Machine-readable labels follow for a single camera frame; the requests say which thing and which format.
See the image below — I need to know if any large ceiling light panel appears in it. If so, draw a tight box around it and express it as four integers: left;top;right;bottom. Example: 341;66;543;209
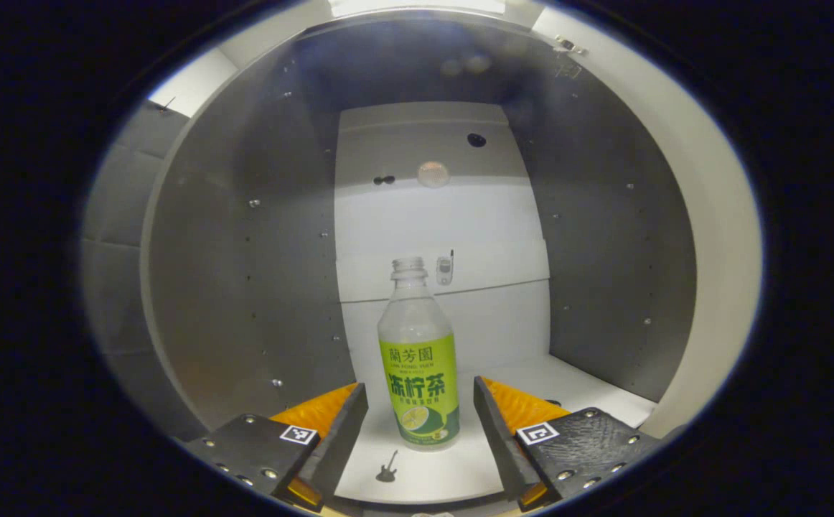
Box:
331;0;507;19

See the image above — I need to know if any pale cabinet shelf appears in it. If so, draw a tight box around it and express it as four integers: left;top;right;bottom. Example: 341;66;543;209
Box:
331;354;658;505

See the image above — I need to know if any green label clear bottle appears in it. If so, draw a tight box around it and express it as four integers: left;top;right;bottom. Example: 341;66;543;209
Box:
378;257;461;452

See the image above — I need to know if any grey cabinet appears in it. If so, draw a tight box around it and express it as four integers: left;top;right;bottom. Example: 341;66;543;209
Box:
141;7;762;517

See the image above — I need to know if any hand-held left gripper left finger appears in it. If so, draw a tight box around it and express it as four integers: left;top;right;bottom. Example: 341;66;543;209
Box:
184;382;370;512

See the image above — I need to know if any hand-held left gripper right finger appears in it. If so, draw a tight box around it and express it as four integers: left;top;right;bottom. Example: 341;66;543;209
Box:
473;376;665;512

